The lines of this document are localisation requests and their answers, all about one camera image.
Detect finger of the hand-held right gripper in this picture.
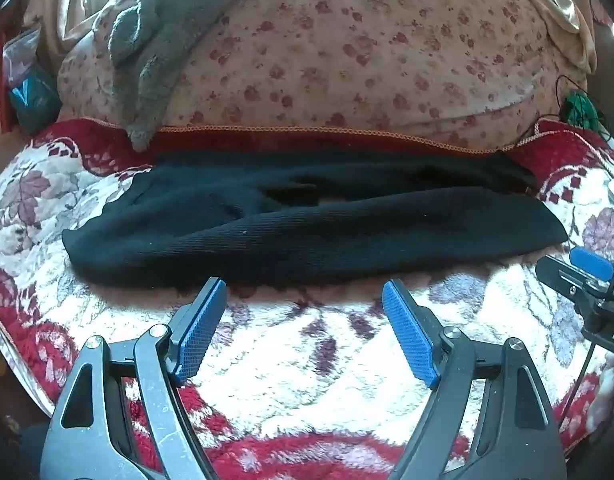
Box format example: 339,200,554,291
535,247,614,311

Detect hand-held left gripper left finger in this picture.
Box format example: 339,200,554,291
40,276,229,480

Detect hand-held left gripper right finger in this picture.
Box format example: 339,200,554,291
381,279,568,480

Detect black pants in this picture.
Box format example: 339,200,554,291
62,152,570,291

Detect red white floral blanket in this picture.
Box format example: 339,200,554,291
0,117,614,480

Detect dark wooden furniture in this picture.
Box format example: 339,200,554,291
584,10,614,146

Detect beige curtain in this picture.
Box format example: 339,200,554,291
507,0,598,81

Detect teal bag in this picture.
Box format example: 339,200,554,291
10,62,63,133

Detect floral pink pillow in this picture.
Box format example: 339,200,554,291
57,0,588,156

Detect grey plush cloth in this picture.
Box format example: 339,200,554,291
107,0,268,153

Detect clear plastic bag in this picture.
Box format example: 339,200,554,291
2,27,44,86

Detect beige cloth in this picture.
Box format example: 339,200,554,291
22,0,153,63

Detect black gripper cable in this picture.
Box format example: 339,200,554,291
558,230,614,421

